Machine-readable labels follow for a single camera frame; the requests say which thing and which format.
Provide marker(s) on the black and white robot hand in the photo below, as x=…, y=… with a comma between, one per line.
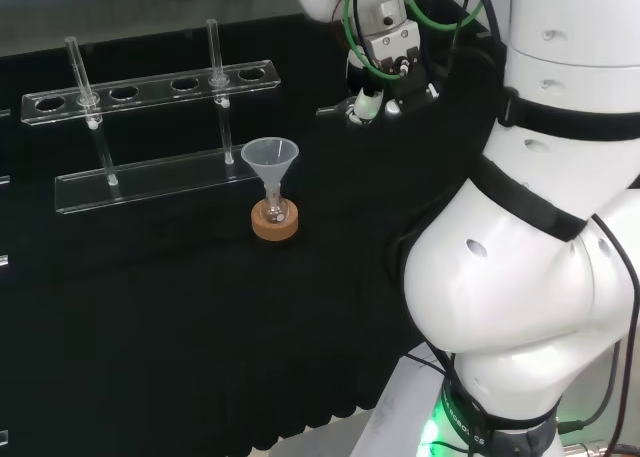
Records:
x=415, y=97

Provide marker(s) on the translucent plastic funnel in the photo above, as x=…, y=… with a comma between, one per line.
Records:
x=270, y=157

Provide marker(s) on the small round-bottom glass flask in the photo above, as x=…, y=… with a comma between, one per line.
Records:
x=274, y=212

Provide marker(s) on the clear acrylic funnel stand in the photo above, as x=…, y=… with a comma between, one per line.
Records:
x=150, y=89

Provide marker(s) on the pale board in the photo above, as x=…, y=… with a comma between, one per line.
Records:
x=395, y=402

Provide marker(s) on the black bench cloth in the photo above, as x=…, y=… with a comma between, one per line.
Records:
x=150, y=327

